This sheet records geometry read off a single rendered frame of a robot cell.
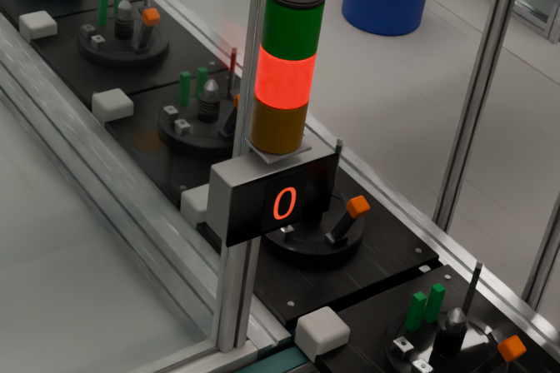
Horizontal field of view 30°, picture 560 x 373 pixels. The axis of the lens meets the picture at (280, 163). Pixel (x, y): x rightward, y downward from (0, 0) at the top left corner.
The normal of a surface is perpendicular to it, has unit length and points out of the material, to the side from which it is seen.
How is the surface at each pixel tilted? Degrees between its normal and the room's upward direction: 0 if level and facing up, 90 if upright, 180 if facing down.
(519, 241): 0
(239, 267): 90
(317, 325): 0
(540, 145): 0
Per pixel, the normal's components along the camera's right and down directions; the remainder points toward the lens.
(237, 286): 0.57, 0.54
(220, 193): -0.81, 0.26
